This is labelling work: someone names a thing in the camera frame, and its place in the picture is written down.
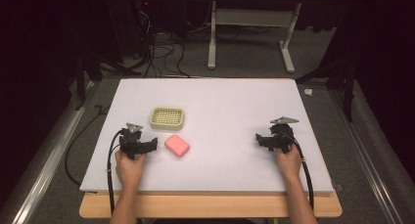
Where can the black metal stand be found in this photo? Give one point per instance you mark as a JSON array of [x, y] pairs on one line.
[[339, 74], [85, 67]]

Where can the cream slotted soap dish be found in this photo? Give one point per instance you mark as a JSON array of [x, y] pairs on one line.
[[167, 118]]

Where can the white foam mat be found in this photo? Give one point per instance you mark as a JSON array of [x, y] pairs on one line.
[[225, 119]]

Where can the white metal desk frame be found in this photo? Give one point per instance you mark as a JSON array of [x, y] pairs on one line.
[[254, 18]]

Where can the person's left hand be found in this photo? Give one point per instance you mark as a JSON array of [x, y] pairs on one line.
[[129, 168]]

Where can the pink soap bar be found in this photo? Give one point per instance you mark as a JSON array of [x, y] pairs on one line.
[[177, 145]]

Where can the crumpled white paper scrap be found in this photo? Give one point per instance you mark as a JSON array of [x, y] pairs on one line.
[[308, 92]]

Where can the person's right hand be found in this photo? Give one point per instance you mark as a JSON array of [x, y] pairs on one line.
[[289, 162]]

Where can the wooden table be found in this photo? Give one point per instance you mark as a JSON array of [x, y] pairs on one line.
[[208, 205]]

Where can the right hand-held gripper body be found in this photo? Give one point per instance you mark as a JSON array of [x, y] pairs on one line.
[[282, 134]]

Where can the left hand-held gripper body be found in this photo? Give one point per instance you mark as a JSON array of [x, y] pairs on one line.
[[129, 142]]

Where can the aluminium floor rail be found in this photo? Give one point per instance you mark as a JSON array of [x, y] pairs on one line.
[[49, 158], [365, 152]]

